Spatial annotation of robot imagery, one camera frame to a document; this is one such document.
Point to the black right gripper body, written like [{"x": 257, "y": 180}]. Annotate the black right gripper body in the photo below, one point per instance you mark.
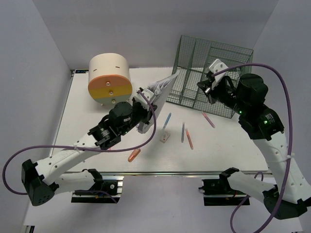
[{"x": 222, "y": 92}]

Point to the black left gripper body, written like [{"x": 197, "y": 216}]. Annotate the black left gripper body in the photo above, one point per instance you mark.
[{"x": 140, "y": 114}]

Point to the grey white manual booklet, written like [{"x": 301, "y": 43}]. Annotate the grey white manual booklet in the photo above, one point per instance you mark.
[{"x": 161, "y": 89}]

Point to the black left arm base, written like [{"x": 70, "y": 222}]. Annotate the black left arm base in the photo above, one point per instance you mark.
[{"x": 108, "y": 191}]

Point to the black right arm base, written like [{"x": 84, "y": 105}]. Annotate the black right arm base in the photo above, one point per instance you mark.
[{"x": 214, "y": 195}]

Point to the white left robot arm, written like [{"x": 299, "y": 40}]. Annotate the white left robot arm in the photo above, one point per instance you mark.
[{"x": 48, "y": 177}]

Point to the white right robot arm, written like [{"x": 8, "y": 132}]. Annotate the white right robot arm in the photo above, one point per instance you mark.
[{"x": 264, "y": 128}]

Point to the blue highlighter pen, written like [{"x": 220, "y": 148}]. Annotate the blue highlighter pen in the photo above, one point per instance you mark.
[{"x": 167, "y": 120}]

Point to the pink purple highlighter pen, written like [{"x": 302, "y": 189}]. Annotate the pink purple highlighter pen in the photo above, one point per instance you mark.
[{"x": 208, "y": 120}]

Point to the orange transparent correction tape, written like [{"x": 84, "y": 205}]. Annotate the orange transparent correction tape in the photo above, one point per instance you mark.
[{"x": 134, "y": 154}]

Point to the cream round drawer box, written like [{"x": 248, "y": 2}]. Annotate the cream round drawer box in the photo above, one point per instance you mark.
[{"x": 109, "y": 80}]

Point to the orange highlighter pen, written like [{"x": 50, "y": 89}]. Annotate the orange highlighter pen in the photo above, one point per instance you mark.
[{"x": 189, "y": 139}]

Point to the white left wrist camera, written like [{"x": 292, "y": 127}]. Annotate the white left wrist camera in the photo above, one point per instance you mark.
[{"x": 144, "y": 97}]

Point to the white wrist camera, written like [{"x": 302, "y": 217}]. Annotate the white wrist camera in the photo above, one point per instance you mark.
[
  {"x": 144, "y": 97},
  {"x": 216, "y": 67}
]

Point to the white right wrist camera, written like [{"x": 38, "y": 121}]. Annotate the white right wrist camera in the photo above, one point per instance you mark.
[{"x": 216, "y": 67}]

